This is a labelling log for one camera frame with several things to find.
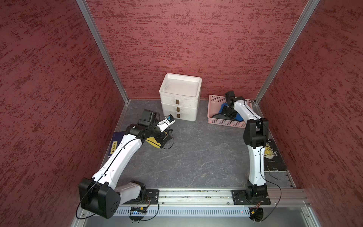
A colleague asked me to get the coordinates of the blue grey dishcloth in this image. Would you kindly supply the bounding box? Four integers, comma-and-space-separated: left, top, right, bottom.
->
212, 103, 244, 122

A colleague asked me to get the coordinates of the yellow grey dishcloth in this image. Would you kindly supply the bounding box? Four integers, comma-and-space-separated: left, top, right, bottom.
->
145, 137, 169, 148

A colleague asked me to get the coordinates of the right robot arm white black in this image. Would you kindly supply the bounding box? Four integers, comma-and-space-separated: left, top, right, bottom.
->
225, 91, 269, 203

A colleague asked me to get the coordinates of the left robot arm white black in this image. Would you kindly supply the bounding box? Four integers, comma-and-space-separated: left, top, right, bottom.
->
78, 109, 175, 218

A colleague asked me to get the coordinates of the pink plastic basket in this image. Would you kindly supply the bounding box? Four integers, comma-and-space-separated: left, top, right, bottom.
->
208, 95, 246, 129

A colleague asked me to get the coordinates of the purple book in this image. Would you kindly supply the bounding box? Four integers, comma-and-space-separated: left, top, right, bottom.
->
107, 131, 125, 157

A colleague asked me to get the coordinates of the white three-drawer storage unit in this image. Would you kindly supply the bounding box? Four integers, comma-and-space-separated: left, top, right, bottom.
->
159, 73, 202, 122

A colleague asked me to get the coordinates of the black book gold print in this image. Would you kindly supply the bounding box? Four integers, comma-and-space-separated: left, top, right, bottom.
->
264, 139, 287, 172

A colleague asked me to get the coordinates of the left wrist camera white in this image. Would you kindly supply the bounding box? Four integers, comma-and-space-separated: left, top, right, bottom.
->
157, 114, 175, 132

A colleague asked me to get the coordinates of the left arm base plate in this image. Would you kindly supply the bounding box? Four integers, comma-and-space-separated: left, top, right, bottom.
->
137, 189, 159, 206

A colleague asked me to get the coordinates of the aluminium front rail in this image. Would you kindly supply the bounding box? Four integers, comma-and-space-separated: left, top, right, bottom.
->
124, 188, 311, 208

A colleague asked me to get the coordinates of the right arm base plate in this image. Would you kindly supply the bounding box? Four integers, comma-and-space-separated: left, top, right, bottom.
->
231, 190, 271, 206

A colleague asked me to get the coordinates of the left base cable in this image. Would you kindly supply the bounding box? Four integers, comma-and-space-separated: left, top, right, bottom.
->
128, 195, 161, 222

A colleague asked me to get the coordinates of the base cable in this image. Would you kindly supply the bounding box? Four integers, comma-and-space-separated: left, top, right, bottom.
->
248, 170, 283, 222
128, 195, 161, 222

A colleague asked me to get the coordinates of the right base cable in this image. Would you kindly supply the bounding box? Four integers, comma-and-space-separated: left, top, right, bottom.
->
248, 170, 283, 222

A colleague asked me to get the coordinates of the right corner aluminium post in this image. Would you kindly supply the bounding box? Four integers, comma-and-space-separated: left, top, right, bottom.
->
255, 0, 320, 106

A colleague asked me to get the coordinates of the corner aluminium post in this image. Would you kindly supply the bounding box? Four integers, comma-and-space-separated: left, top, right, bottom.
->
255, 0, 320, 106
76, 0, 130, 105

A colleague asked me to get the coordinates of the left corner aluminium post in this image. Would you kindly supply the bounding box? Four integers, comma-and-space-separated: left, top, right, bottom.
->
76, 0, 130, 105

